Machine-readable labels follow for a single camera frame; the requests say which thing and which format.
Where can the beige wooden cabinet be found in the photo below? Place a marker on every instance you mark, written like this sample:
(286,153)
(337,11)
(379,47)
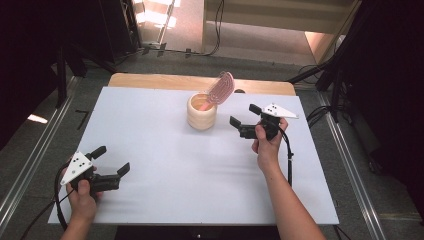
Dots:
(266,20)

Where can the cream ribbed cup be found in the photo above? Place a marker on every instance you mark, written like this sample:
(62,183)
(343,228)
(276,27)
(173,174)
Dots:
(201,119)

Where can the person's right hand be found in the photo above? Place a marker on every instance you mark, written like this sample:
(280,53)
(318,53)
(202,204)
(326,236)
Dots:
(268,151)

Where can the pink hairbrush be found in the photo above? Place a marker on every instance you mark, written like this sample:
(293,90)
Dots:
(221,88)

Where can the black table grommet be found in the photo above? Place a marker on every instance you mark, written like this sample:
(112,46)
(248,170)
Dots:
(240,91)

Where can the metal floor rail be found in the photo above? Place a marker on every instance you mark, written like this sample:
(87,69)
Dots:
(353,173)
(36,150)

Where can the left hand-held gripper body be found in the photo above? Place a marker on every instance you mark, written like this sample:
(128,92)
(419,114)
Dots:
(77,166)

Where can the white table board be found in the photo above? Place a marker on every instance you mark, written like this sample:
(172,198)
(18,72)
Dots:
(166,160)

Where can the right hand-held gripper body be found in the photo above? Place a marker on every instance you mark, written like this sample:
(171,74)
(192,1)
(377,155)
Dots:
(278,111)

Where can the black metal stand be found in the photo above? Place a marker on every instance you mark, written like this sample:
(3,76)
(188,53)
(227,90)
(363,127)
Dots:
(61,73)
(336,73)

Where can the metal stand pole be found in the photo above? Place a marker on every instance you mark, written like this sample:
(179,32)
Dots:
(165,23)

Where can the person's left hand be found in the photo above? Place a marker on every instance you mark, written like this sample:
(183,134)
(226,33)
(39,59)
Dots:
(83,205)

